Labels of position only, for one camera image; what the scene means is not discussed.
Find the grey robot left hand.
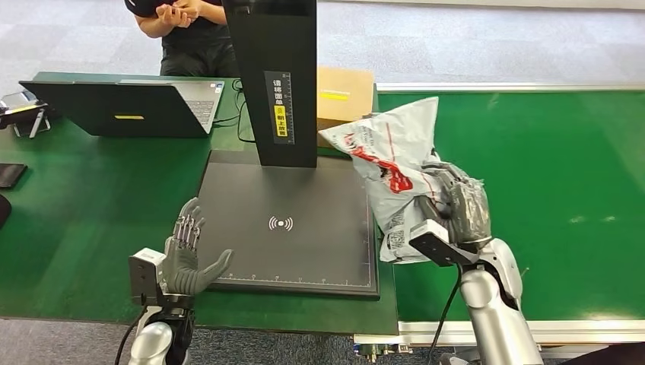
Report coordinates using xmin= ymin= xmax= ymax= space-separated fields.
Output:
xmin=163 ymin=197 xmax=235 ymax=297

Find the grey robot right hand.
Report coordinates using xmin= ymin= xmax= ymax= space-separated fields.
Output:
xmin=415 ymin=162 xmax=493 ymax=246

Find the white plastic mailer package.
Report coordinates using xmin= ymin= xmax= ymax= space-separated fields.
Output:
xmin=317 ymin=96 xmax=457 ymax=265

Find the green conveyor belt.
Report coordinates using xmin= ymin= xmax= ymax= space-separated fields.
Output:
xmin=377 ymin=89 xmax=645 ymax=323

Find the black inbound scanner machine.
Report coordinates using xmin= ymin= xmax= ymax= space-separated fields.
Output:
xmin=195 ymin=0 xmax=380 ymax=299

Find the brown cardboard delivery box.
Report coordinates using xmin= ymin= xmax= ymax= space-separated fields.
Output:
xmin=316 ymin=66 xmax=376 ymax=149

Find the dark open laptop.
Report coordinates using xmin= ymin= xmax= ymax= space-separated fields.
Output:
xmin=18 ymin=79 xmax=226 ymax=139

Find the rounded black object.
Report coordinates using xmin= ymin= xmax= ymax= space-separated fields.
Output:
xmin=0 ymin=193 xmax=13 ymax=232

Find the flat black case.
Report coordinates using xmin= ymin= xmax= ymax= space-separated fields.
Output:
xmin=0 ymin=162 xmax=29 ymax=190

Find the phone on silver stand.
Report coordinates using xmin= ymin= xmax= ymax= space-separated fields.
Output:
xmin=0 ymin=91 xmax=52 ymax=139

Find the person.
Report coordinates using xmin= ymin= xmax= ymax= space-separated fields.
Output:
xmin=123 ymin=0 xmax=241 ymax=78

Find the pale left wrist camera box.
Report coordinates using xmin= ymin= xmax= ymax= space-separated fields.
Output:
xmin=128 ymin=247 xmax=168 ymax=307

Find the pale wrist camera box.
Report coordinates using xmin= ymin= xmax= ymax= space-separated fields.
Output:
xmin=128 ymin=247 xmax=168 ymax=307
xmin=408 ymin=218 xmax=481 ymax=268

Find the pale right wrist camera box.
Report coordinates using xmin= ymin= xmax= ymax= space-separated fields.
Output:
xmin=408 ymin=218 xmax=481 ymax=268

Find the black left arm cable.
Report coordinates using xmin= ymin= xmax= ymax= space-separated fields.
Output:
xmin=113 ymin=307 xmax=148 ymax=365

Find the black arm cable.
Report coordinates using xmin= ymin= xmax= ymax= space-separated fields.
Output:
xmin=113 ymin=307 xmax=148 ymax=365
xmin=426 ymin=265 xmax=463 ymax=365

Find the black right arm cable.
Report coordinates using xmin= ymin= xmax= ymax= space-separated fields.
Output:
xmin=426 ymin=265 xmax=463 ymax=365

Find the aluminium conveyor frame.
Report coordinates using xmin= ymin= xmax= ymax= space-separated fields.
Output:
xmin=352 ymin=81 xmax=645 ymax=363

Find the black cable on table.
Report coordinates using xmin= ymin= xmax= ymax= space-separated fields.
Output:
xmin=211 ymin=78 xmax=256 ymax=144

